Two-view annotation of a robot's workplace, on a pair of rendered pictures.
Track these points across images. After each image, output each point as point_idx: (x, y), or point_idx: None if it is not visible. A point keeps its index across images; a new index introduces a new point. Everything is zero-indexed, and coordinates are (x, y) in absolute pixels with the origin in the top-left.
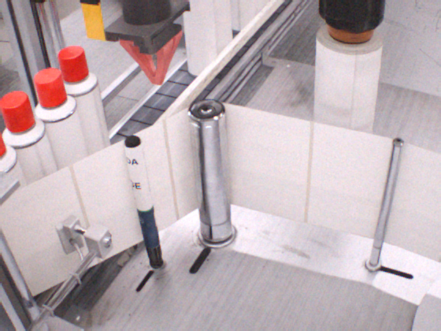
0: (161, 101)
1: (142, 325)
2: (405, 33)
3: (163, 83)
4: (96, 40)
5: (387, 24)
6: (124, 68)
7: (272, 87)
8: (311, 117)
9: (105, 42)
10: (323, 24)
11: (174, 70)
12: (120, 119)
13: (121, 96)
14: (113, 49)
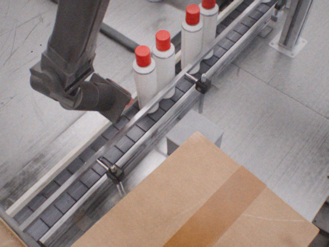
0: (231, 35)
1: None
2: (40, 96)
3: (228, 50)
4: (278, 149)
5: (44, 110)
6: (252, 103)
7: (169, 32)
8: (159, 10)
9: (270, 144)
10: (94, 120)
11: (221, 59)
12: (254, 58)
13: (254, 76)
14: (263, 131)
